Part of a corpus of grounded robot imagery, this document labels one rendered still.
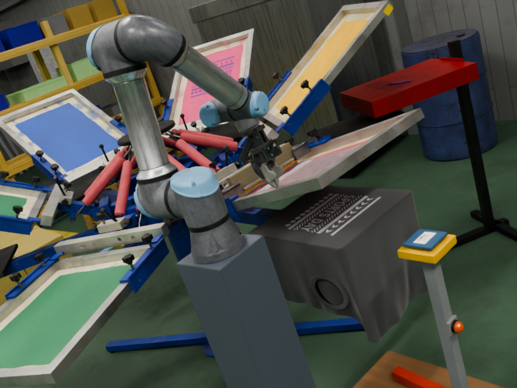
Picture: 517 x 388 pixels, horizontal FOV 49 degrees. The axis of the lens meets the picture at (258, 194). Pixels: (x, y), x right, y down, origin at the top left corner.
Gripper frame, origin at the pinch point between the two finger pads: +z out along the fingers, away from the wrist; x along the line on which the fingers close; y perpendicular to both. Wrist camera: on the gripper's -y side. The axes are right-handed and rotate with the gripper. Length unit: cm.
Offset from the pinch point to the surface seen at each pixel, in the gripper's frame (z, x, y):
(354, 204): 24.5, 35.0, -6.9
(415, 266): 57, 42, 1
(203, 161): -14, 32, -85
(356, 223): 27.2, 21.7, 3.9
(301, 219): 20.9, 20.2, -21.6
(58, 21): -222, 203, -507
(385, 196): 27, 43, 2
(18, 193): -42, -27, -175
